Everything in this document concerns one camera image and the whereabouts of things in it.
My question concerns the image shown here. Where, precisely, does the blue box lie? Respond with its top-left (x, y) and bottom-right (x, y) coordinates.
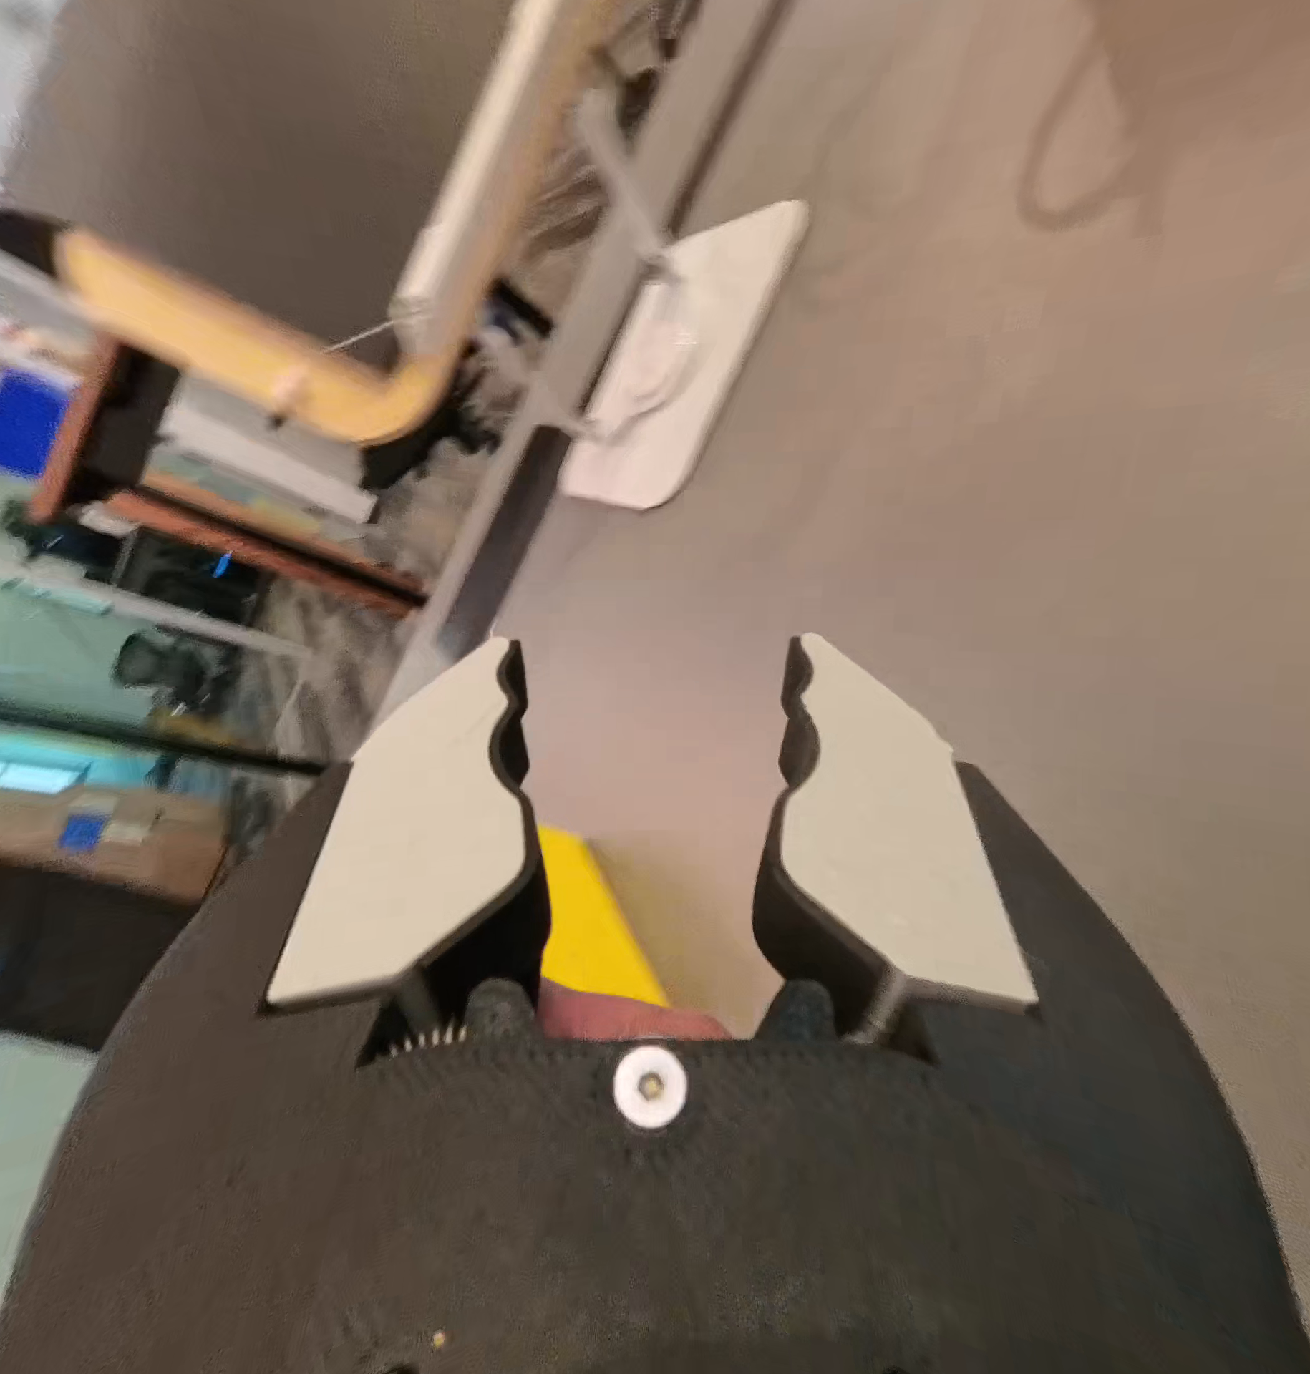
top-left (0, 369), bottom-right (77, 478)

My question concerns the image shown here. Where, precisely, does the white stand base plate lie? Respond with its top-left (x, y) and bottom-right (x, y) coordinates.
top-left (559, 200), bottom-right (812, 511)

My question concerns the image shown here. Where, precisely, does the grey panel with wooden rim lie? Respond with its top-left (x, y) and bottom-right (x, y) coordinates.
top-left (11, 0), bottom-right (614, 447)

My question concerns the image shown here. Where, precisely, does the yellow plastic bin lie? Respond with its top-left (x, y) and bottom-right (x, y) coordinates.
top-left (531, 826), bottom-right (674, 1010)

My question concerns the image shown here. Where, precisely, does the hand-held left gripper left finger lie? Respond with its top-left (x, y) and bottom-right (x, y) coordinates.
top-left (266, 637), bottom-right (550, 1010)

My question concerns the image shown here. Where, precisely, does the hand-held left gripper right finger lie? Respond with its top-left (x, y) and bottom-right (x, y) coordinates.
top-left (752, 633), bottom-right (1039, 1010)

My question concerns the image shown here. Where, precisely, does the black office chair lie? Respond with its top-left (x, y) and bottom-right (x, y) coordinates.
top-left (116, 633), bottom-right (239, 709)

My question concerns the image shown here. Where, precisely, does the cardboard box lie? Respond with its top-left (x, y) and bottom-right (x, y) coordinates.
top-left (0, 783), bottom-right (232, 903)

